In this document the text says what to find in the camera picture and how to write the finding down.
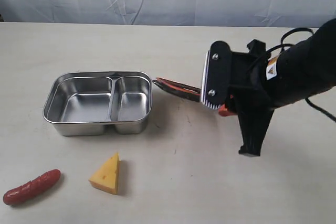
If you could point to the dark transparent lunch box lid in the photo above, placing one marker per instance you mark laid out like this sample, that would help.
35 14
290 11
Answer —
178 89

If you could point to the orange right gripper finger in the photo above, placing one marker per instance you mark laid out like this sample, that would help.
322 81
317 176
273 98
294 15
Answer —
228 108

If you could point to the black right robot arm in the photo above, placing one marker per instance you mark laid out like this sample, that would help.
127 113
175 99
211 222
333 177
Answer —
299 71

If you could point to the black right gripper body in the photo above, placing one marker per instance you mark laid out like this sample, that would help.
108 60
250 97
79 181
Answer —
249 98

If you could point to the stainless steel lunch box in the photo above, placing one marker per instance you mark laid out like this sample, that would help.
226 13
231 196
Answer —
86 103

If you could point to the yellow toy cheese wedge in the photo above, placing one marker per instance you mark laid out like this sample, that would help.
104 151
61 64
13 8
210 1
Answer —
106 178

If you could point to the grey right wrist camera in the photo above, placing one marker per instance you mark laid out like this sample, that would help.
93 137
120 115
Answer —
216 75

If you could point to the red toy sausage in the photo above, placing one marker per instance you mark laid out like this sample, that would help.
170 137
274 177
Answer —
32 188

